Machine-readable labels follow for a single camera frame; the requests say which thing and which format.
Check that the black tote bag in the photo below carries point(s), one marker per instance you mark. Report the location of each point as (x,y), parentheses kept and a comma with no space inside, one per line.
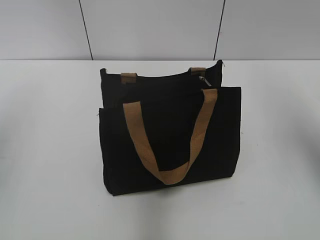
(158,132)

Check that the silver zipper pull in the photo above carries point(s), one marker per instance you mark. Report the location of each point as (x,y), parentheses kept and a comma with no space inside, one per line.
(205,84)

